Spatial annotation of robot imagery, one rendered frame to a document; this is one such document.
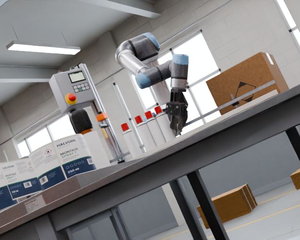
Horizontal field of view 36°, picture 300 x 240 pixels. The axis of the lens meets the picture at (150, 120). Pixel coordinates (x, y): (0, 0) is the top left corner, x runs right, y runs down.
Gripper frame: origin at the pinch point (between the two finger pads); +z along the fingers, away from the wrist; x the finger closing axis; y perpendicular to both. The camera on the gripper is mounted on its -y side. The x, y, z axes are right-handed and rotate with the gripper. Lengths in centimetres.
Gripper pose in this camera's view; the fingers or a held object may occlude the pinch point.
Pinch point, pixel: (176, 133)
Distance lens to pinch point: 209.3
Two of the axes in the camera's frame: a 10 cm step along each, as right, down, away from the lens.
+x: 9.2, 0.8, -3.9
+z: -0.6, 10.0, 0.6
